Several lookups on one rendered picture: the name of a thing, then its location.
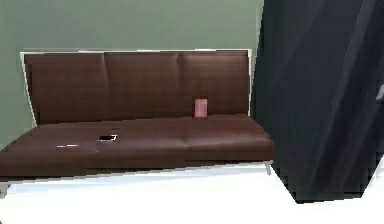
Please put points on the dark brown leather sofa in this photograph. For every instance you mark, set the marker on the dark brown leather sofa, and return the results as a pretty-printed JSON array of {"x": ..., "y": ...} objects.
[{"x": 150, "y": 100}]

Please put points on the pink upright box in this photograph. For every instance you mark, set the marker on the pink upright box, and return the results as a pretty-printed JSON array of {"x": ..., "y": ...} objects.
[{"x": 200, "y": 108}]

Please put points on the black flat phone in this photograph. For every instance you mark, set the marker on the black flat phone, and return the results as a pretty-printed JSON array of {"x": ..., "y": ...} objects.
[{"x": 107, "y": 137}]

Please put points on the tall black cabinet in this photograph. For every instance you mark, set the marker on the tall black cabinet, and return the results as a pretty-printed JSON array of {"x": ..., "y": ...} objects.
[{"x": 320, "y": 100}]

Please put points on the thin pale pen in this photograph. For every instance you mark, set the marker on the thin pale pen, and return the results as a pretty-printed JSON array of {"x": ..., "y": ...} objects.
[{"x": 67, "y": 146}]

